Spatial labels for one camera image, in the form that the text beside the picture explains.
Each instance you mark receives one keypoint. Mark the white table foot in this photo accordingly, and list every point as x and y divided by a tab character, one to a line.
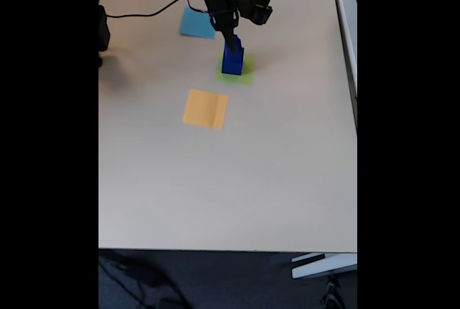
323	266

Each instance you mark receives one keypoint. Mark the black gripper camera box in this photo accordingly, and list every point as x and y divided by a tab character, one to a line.
257	9

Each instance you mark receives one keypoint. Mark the orange paper square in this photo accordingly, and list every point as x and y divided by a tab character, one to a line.
201	109

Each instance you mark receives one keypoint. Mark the small blue cube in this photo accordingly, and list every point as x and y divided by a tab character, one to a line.
239	46

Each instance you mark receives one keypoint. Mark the medium blue cube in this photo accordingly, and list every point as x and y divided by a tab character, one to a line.
230	56

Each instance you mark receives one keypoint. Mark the white neighbouring desk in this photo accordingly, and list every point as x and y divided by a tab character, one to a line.
350	36

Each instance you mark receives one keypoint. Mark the green paper square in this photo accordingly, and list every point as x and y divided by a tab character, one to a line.
248	75

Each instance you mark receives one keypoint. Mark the large blue cube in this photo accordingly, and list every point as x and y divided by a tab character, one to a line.
231	67

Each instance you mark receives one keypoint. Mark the blue paper square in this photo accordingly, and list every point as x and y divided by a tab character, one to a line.
194	25

